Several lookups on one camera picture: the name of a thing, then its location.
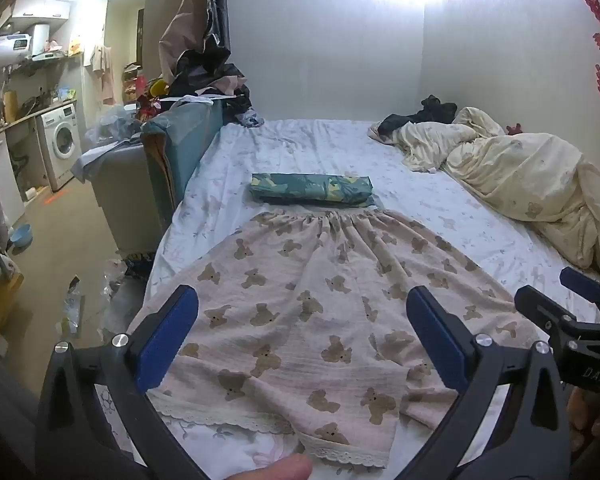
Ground black plastic sheet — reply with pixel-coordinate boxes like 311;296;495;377
207;0;231;61

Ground blue bowl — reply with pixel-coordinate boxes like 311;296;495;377
7;224;33;251

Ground white base cabinet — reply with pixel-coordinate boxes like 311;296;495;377
0;135;26;226

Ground red and yellow toy pile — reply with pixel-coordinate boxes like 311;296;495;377
122;62;171;121

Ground folded green patterned cloth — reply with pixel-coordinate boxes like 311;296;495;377
250;172;376;208

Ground wooden kitchen counter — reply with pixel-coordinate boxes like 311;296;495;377
0;99;78;138

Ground bed with floral sheet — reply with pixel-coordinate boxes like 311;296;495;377
95;119;600;480

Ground clear plastic bag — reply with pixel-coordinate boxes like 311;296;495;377
60;275;86;336

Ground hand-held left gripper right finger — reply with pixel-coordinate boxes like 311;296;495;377
405;285;573;480

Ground white wall cupboard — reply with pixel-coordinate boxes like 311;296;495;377
11;0;72;21

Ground cream bear print duvet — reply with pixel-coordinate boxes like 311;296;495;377
367;106;600;271

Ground white cylinder appliance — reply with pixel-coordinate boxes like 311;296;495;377
30;24;51;56

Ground person's right hand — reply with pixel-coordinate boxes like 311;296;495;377
566;387;600;467

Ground grey blue cloth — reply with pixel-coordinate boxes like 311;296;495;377
72;137;143;181

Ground hanging pink towel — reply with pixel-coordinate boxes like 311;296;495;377
91;45;116;106

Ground person's left hand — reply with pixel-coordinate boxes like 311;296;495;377
219;454;314;480

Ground yellow stool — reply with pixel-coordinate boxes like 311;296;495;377
0;270;26;356

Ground white washing machine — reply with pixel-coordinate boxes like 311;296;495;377
36;102;83;192

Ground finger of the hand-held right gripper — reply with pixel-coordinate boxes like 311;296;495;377
514;285;582;347
559;266;600;319

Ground brown curtain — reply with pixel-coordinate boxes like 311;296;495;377
158;0;216;86

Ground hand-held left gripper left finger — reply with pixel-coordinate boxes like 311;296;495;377
35;284;211;480

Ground pile of dark clothes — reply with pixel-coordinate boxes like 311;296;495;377
167;50;266;128

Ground black clothes on bed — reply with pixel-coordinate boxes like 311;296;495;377
378;94;458;136

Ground white water heater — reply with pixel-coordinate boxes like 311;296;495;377
0;32;33;72

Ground grey storage box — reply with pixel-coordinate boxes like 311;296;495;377
90;140;173;256

